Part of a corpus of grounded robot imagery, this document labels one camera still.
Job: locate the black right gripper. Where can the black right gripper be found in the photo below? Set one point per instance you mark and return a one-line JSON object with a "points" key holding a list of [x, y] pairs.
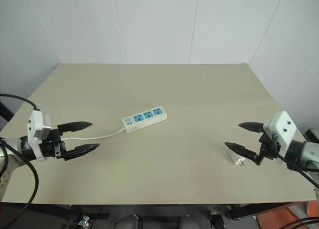
{"points": [[268, 145]]}

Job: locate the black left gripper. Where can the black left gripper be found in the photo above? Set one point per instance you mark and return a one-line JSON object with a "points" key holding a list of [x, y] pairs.
{"points": [[51, 149]]}

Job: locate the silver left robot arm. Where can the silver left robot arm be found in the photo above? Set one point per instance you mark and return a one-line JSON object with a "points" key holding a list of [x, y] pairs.
{"points": [[15, 145]]}

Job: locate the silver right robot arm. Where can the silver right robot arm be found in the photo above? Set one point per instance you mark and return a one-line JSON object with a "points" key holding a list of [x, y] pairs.
{"points": [[306, 151]]}

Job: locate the white plug adapter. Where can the white plug adapter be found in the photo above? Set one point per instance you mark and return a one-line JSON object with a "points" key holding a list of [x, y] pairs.
{"points": [[236, 158]]}

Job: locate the white power strip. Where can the white power strip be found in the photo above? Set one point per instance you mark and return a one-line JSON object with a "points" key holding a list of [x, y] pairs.
{"points": [[144, 118]]}

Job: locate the black box beside table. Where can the black box beside table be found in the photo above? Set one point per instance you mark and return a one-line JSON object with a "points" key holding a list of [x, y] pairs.
{"points": [[312, 135]]}

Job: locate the dark panel beside table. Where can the dark panel beside table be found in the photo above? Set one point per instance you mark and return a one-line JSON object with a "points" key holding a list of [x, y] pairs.
{"points": [[5, 114]]}

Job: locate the silver metal clamp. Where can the silver metal clamp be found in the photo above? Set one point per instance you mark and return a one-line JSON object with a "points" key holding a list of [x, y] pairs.
{"points": [[83, 217]]}

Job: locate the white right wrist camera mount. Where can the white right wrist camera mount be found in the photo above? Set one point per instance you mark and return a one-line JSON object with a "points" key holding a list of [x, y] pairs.
{"points": [[282, 129]]}

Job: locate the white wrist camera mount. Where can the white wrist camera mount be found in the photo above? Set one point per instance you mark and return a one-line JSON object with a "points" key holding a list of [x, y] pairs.
{"points": [[35, 134], [282, 129]]}

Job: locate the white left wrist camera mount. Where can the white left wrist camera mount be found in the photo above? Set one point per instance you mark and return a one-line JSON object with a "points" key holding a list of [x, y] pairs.
{"points": [[35, 134]]}

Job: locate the black table frame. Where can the black table frame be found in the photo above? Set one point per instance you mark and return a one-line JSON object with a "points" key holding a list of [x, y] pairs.
{"points": [[159, 211]]}

